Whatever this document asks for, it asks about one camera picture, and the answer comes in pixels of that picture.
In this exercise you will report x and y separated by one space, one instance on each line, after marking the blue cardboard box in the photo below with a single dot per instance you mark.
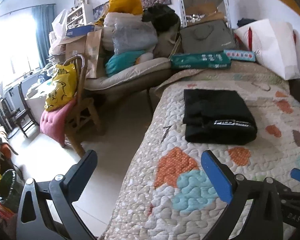
80 31

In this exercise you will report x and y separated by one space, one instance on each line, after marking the green long box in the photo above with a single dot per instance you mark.
200 61

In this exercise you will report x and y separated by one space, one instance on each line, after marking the clear plastic wrapped bedding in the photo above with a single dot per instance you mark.
124 32

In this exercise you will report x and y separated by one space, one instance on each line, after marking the light blue shapes box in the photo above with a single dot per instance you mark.
240 55

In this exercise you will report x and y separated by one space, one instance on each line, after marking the black pants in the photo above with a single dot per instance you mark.
217 117

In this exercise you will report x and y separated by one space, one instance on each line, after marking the grey laptop bag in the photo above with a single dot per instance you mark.
212 36

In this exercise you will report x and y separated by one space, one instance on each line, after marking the white paper shopping bag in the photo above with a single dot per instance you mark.
273 44

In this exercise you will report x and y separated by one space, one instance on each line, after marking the teal pillow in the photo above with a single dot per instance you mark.
120 62

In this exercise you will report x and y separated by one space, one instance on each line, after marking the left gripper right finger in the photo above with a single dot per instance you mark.
264 220

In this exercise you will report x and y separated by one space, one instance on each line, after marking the dark wooden chair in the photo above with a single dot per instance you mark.
22 119

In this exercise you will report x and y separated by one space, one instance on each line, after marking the beige lounge chair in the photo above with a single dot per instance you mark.
109 91

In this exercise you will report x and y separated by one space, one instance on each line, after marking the green plastic basket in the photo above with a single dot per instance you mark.
11 188

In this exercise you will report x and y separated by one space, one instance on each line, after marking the pink seat cushion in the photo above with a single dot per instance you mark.
52 123

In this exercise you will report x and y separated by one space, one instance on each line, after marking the blue curtain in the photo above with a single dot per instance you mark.
43 15

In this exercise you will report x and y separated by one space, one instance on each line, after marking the brown paper bag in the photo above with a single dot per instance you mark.
90 46

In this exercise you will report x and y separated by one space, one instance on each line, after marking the yellow bear plastic bag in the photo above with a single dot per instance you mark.
62 88

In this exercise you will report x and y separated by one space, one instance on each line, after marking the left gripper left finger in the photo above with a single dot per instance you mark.
46 210

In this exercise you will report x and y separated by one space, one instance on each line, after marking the heart pattern quilt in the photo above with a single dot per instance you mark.
220 160

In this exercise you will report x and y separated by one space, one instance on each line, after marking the white small shelf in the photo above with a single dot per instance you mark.
80 16

